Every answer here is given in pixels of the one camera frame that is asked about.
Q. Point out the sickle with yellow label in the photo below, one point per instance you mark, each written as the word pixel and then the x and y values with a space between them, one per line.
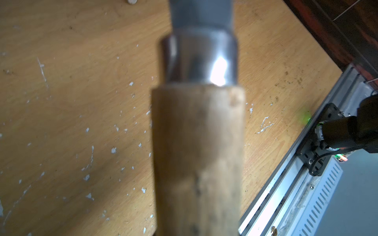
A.
pixel 132 2

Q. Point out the sickle plain wooden handle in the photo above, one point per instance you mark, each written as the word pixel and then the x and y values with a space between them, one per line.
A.
pixel 198 118

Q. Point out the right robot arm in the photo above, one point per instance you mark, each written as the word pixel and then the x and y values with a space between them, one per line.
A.
pixel 354 132

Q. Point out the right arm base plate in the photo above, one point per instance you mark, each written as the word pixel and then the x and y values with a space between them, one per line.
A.
pixel 312 148

